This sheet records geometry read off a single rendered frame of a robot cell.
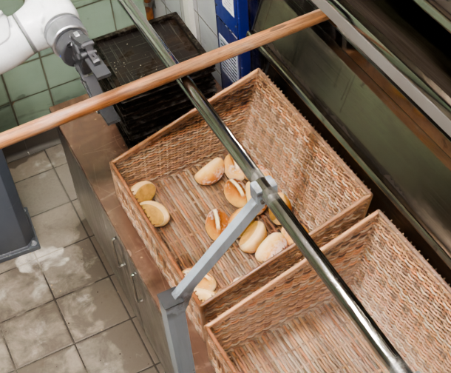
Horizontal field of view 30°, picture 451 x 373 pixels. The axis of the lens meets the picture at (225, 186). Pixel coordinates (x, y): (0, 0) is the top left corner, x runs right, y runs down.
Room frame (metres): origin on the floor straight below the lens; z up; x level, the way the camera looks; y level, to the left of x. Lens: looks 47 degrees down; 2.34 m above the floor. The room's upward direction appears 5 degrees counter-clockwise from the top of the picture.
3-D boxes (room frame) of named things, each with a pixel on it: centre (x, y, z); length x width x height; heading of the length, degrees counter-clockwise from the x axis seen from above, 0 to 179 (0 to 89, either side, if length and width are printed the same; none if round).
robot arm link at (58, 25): (1.55, 0.32, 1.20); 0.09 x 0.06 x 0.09; 114
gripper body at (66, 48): (1.48, 0.29, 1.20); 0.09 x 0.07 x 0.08; 24
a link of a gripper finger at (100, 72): (1.36, 0.24, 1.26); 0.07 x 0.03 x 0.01; 24
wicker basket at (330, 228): (1.46, -0.02, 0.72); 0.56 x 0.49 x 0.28; 24
